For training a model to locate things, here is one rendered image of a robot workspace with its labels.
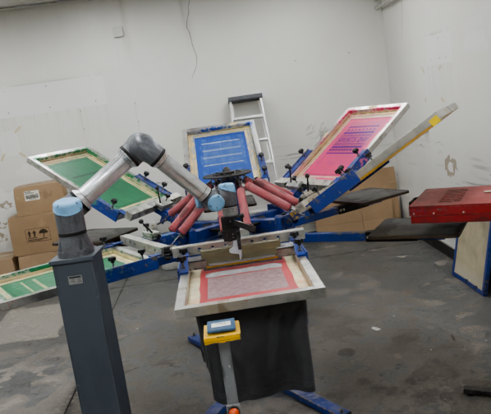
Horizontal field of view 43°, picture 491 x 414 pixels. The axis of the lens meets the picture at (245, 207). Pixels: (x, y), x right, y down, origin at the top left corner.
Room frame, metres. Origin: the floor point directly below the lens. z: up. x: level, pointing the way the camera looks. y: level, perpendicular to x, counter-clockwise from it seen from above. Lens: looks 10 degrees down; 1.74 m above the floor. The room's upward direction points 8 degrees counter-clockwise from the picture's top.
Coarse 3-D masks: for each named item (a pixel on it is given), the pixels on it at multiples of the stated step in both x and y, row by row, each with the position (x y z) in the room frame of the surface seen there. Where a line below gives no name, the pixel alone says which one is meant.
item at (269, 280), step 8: (248, 264) 2.88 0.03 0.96; (256, 264) 2.86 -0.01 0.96; (248, 272) 2.75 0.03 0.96; (256, 272) 2.73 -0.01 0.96; (264, 272) 2.71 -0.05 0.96; (272, 272) 2.69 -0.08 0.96; (280, 272) 2.68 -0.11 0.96; (288, 272) 2.66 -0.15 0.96; (248, 280) 2.62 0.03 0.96; (256, 280) 2.60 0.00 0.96; (264, 280) 2.58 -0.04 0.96; (272, 280) 2.57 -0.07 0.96; (280, 280) 2.55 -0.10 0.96; (288, 280) 2.54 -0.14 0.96; (248, 288) 2.50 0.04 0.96; (256, 288) 2.49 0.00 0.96; (264, 288) 2.47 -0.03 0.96; (272, 288) 2.46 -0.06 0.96; (280, 288) 2.44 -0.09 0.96; (288, 288) 2.43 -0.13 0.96
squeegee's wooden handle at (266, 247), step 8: (272, 240) 2.87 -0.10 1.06; (216, 248) 2.86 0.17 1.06; (224, 248) 2.85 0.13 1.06; (248, 248) 2.86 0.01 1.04; (256, 248) 2.86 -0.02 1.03; (264, 248) 2.86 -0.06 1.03; (272, 248) 2.86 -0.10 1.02; (208, 256) 2.85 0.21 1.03; (216, 256) 2.85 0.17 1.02; (224, 256) 2.85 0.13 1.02; (232, 256) 2.85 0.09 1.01; (248, 256) 2.86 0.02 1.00; (208, 264) 2.85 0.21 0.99
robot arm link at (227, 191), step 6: (222, 186) 2.84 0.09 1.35; (228, 186) 2.83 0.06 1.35; (234, 186) 2.86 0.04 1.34; (222, 192) 2.83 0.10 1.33; (228, 192) 2.83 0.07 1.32; (234, 192) 2.85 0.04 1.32; (228, 198) 2.83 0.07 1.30; (234, 198) 2.84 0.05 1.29; (228, 204) 2.83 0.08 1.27; (234, 204) 2.84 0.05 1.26
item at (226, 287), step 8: (208, 272) 2.85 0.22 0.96; (200, 280) 2.73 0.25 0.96; (208, 280) 2.71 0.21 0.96; (216, 280) 2.69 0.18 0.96; (224, 280) 2.67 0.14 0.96; (232, 280) 2.65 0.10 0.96; (240, 280) 2.64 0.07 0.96; (200, 288) 2.60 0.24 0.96; (208, 288) 2.58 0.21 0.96; (216, 288) 2.57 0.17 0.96; (224, 288) 2.55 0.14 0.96; (232, 288) 2.53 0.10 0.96; (240, 288) 2.52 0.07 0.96; (200, 296) 2.49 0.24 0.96; (208, 296) 2.48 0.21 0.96; (216, 296) 2.46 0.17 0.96; (224, 296) 2.45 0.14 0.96; (232, 296) 2.43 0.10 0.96; (240, 296) 2.42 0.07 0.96
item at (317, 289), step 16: (304, 256) 2.75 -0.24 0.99; (304, 272) 2.58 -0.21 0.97; (304, 288) 2.29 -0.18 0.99; (320, 288) 2.27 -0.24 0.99; (176, 304) 2.32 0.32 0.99; (208, 304) 2.27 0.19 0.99; (224, 304) 2.26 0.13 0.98; (240, 304) 2.26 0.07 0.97; (256, 304) 2.26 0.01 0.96; (272, 304) 2.27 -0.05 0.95
